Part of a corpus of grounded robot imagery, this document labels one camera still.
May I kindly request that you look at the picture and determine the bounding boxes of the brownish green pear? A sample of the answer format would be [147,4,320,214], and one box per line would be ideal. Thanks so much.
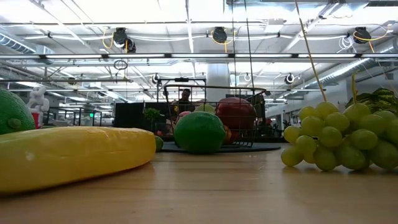
[193,103,216,114]

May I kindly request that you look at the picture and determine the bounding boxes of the round green lime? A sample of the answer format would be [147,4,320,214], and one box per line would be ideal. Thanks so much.
[173,111,227,154]

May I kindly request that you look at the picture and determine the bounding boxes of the dark red apple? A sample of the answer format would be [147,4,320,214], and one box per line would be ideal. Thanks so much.
[215,96,257,131]

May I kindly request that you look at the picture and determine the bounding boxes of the green grape bunch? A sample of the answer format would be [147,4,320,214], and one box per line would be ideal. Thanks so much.
[280,70,398,172]

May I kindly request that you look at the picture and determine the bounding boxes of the yellow banana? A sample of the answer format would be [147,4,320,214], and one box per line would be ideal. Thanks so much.
[0,126,157,195]

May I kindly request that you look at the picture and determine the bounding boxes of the green avocado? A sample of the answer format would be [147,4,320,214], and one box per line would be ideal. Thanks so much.
[0,88,36,135]

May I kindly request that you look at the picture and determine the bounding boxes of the person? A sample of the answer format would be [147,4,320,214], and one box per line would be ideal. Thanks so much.
[170,88,200,113]

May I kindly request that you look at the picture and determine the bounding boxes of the black gantry stand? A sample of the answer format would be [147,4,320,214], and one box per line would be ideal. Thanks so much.
[156,77,207,103]

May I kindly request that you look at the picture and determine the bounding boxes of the small green potted plant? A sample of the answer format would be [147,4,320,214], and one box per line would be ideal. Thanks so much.
[143,107,161,131]

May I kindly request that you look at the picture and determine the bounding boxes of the round dark blue placemat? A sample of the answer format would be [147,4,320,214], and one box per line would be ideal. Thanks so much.
[160,141,282,154]

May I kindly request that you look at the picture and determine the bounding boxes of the black partition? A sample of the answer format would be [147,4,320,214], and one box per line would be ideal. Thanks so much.
[114,101,170,137]

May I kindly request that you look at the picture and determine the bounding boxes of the red box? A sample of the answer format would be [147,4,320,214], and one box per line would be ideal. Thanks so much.
[30,112,43,129]

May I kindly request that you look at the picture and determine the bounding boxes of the copper wire basket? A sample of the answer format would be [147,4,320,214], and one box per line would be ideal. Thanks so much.
[162,84,267,147]

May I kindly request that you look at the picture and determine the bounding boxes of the thin black hanging cable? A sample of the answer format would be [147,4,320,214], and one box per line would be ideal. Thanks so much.
[230,0,237,88]

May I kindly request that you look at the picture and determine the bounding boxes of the black ceiling cable reel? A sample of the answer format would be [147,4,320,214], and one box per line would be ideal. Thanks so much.
[212,26,228,44]
[353,26,373,44]
[111,27,137,54]

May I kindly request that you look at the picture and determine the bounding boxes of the black hanging cable with loop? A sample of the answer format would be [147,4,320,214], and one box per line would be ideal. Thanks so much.
[243,0,256,90]

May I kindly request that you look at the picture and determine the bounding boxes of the yellow hanging cable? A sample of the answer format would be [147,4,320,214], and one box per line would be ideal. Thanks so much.
[294,0,328,103]

